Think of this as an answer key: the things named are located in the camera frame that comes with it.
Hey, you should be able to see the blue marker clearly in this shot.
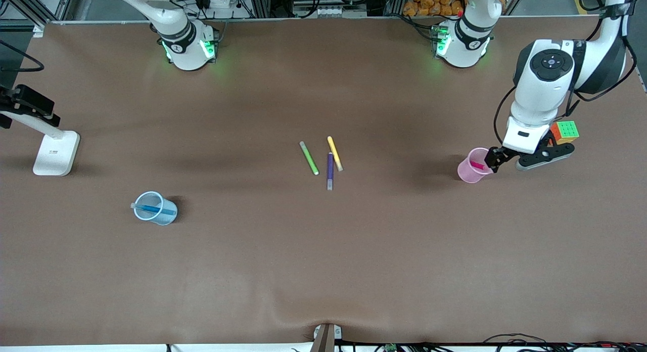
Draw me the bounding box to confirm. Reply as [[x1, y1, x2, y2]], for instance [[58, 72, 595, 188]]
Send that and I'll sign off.
[[130, 203, 176, 216]]

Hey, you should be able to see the multicolour puzzle cube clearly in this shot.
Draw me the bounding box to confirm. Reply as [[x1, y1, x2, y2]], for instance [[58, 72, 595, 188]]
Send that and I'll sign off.
[[550, 121, 580, 144]]

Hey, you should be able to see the pink cup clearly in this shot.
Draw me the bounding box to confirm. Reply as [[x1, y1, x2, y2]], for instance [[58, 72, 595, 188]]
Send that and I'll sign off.
[[457, 147, 494, 184]]

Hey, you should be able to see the white desk lamp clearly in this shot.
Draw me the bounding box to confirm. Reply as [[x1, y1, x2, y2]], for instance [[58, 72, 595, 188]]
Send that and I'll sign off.
[[0, 111, 80, 177]]

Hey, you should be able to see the yellow marker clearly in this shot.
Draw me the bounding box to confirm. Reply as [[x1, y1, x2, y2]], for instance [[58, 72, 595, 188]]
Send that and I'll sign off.
[[327, 136, 344, 172]]

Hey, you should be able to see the orange snack bag pile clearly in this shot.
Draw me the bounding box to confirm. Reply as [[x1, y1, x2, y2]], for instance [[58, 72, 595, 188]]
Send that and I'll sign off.
[[403, 0, 465, 17]]

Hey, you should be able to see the light blue cup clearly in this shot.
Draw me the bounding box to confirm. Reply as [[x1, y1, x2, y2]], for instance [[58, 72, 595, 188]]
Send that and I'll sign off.
[[133, 191, 178, 226]]

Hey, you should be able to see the green marker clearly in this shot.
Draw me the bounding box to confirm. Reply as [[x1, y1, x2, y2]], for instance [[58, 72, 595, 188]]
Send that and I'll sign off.
[[299, 141, 320, 176]]

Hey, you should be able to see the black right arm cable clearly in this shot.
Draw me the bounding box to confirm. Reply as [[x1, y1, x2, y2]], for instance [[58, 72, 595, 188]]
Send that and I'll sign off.
[[0, 38, 45, 73]]

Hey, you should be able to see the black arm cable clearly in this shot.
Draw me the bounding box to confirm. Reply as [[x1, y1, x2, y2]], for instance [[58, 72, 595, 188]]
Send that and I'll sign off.
[[0, 38, 45, 73], [494, 0, 638, 146]]

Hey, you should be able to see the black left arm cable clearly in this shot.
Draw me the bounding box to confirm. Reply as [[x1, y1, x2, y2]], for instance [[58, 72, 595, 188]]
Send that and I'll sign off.
[[494, 0, 638, 146]]

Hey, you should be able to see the black cable bundle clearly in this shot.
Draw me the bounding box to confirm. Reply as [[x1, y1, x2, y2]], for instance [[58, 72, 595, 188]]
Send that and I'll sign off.
[[483, 333, 647, 352]]

